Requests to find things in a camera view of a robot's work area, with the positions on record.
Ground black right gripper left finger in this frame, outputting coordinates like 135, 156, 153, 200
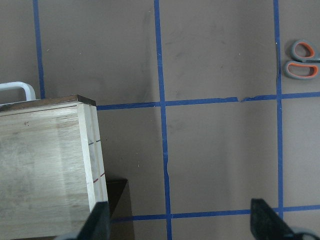
76, 201, 111, 240

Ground light wooden drawer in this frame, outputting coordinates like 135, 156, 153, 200
0, 81, 108, 240

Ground grey orange handled scissors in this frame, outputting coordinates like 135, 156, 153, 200
284, 39, 320, 80

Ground dark brown drawer cabinet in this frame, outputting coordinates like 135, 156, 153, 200
106, 178, 135, 240

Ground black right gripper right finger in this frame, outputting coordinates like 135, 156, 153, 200
250, 198, 293, 240

